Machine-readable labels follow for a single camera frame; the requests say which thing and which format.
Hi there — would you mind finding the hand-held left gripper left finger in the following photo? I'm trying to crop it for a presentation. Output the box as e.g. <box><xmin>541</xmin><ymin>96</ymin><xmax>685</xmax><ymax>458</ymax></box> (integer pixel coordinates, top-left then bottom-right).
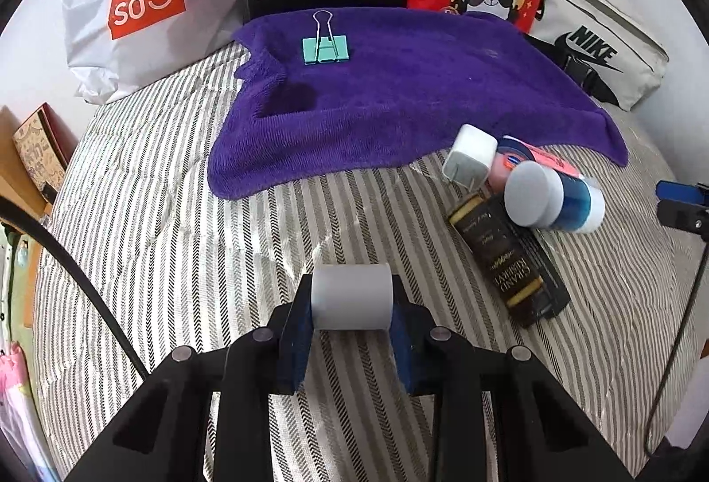
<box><xmin>66</xmin><ymin>274</ymin><xmax>316</xmax><ymax>482</ymax></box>

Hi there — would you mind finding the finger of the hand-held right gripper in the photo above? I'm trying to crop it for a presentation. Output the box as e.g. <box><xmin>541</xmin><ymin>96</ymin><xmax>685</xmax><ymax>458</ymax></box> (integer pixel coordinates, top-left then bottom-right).
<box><xmin>655</xmin><ymin>180</ymin><xmax>709</xmax><ymax>239</ymax></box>

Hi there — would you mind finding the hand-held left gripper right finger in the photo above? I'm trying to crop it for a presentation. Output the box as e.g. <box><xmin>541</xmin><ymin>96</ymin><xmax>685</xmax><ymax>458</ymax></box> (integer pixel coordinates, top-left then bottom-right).
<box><xmin>390</xmin><ymin>276</ymin><xmax>638</xmax><ymax>482</ymax></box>

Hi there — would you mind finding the small white cylinder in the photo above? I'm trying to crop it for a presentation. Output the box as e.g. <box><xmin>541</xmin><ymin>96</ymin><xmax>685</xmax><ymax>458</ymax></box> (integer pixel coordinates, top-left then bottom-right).
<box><xmin>311</xmin><ymin>265</ymin><xmax>395</xmax><ymax>333</ymax></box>

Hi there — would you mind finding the pink lip gloss tube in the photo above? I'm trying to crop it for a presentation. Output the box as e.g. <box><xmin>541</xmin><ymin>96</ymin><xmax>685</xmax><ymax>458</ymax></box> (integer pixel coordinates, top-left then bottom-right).
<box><xmin>526</xmin><ymin>146</ymin><xmax>582</xmax><ymax>178</ymax></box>

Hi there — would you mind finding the blue and white bottle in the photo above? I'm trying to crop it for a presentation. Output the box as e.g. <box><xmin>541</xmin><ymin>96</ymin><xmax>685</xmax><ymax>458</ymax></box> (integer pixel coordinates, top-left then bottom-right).
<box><xmin>503</xmin><ymin>162</ymin><xmax>606</xmax><ymax>235</ymax></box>

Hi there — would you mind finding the white charger plug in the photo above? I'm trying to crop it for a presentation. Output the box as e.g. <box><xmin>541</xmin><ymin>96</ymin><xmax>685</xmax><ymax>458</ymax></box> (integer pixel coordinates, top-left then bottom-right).
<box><xmin>442</xmin><ymin>123</ymin><xmax>498</xmax><ymax>186</ymax></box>

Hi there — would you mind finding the black box with gold print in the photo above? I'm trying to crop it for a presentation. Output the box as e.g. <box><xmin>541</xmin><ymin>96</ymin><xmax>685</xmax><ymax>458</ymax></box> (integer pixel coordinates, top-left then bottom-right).
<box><xmin>448</xmin><ymin>191</ymin><xmax>571</xmax><ymax>329</ymax></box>

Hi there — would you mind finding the striped bedsheet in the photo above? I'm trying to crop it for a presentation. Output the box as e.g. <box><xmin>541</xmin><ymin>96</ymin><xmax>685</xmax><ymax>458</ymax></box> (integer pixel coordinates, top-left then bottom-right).
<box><xmin>33</xmin><ymin>39</ymin><xmax>709</xmax><ymax>482</ymax></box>

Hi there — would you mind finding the white waist bag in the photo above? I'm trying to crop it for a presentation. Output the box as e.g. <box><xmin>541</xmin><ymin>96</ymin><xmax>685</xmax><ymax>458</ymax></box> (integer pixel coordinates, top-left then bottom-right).
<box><xmin>523</xmin><ymin>0</ymin><xmax>671</xmax><ymax>113</ymax></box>

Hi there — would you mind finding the purple towel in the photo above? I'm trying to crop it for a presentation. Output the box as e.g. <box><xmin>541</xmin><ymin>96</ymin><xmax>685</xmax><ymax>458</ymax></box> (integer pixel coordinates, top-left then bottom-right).
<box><xmin>207</xmin><ymin>7</ymin><xmax>629</xmax><ymax>200</ymax></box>

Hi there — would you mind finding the pink cloth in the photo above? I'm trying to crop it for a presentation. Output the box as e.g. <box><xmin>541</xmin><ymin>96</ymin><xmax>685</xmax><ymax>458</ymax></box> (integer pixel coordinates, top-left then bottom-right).
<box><xmin>0</xmin><ymin>341</ymin><xmax>56</xmax><ymax>482</ymax></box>

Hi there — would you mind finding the teal binder clip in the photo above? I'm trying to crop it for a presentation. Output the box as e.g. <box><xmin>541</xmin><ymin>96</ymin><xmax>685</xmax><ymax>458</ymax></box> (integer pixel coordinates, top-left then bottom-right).
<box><xmin>302</xmin><ymin>10</ymin><xmax>351</xmax><ymax>66</ymax></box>

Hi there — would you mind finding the brown patterned book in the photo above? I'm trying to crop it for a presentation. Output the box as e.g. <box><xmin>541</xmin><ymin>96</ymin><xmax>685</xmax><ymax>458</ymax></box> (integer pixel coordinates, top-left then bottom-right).
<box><xmin>12</xmin><ymin>102</ymin><xmax>78</xmax><ymax>206</ymax></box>

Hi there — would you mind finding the wooden bedside table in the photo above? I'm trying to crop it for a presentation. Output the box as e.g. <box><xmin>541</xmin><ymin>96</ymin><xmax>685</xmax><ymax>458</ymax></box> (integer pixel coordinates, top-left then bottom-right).
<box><xmin>0</xmin><ymin>105</ymin><xmax>53</xmax><ymax>233</ymax></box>

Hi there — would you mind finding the white plastic shopping bag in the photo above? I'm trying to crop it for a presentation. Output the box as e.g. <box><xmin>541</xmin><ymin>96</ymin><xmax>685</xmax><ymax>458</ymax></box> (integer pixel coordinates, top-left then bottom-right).
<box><xmin>61</xmin><ymin>0</ymin><xmax>247</xmax><ymax>106</ymax></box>

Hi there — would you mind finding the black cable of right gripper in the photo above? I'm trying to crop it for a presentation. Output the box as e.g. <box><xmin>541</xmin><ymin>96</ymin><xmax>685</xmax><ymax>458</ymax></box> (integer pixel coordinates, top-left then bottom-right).
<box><xmin>643</xmin><ymin>232</ymin><xmax>709</xmax><ymax>469</ymax></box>

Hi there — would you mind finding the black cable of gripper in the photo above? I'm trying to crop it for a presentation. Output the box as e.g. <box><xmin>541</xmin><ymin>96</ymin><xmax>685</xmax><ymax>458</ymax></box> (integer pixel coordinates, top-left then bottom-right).
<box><xmin>0</xmin><ymin>196</ymin><xmax>152</xmax><ymax>383</ymax></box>
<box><xmin>643</xmin><ymin>232</ymin><xmax>709</xmax><ymax>469</ymax></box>

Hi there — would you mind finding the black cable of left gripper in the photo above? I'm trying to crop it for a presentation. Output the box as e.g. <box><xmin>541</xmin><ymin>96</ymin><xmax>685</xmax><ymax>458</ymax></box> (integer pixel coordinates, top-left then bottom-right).
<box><xmin>0</xmin><ymin>196</ymin><xmax>152</xmax><ymax>383</ymax></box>

